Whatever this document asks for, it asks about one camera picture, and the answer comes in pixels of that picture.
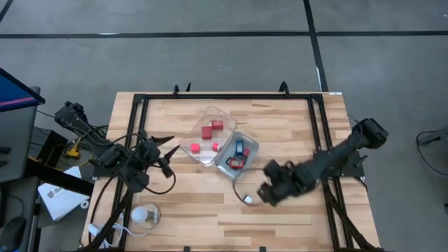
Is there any grey chair base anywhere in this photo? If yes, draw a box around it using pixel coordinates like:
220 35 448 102
416 126 448 147

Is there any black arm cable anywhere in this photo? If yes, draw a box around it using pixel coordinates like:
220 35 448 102
139 163 177 195
232 167 269 207

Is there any grey translucent plastic container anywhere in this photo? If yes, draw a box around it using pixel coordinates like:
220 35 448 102
213 131 260 179

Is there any white light bulb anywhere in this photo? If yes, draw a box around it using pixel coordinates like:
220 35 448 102
130 206 148 224

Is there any clear round disc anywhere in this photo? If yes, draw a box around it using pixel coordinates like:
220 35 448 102
130 204 162 230

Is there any grey desk cabinet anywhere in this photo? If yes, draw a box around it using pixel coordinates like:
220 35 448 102
0 86 41 183

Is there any black box stand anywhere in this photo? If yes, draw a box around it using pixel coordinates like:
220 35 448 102
34 129 69 168

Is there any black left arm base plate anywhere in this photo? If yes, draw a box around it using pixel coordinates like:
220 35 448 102
92 162 141 179

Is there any yellow connector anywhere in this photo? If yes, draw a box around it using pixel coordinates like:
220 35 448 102
64 141 81 159

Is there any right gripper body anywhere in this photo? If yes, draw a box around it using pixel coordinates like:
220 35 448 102
256 159 316 208

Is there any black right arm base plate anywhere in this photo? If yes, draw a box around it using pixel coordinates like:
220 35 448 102
313 149 368 179

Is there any small red digital device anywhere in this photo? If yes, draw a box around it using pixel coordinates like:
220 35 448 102
226 157 245 170

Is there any blue screen monitor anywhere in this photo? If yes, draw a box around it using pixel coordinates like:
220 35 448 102
0 67 46 113

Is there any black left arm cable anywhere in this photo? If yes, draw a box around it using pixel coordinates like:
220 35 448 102
139 163 177 195

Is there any white cable with adapter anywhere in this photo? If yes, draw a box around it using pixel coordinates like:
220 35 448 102
86 223 148 248

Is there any black floor cable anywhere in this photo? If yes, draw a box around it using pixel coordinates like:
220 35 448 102
415 130 448 176

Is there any white printed paper bag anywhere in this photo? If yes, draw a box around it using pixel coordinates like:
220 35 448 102
37 165 91 222

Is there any clear plastic container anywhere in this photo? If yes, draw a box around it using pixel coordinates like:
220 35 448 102
178 106 238 167

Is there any black diagonal beam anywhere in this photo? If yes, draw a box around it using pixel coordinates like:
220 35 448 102
24 158 95 197

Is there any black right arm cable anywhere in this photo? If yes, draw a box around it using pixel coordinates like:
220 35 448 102
232 167 269 207

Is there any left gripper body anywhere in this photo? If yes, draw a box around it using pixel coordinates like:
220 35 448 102
137 128 174 179

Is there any black metal table frame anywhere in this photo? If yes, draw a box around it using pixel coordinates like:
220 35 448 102
80 81 384 252

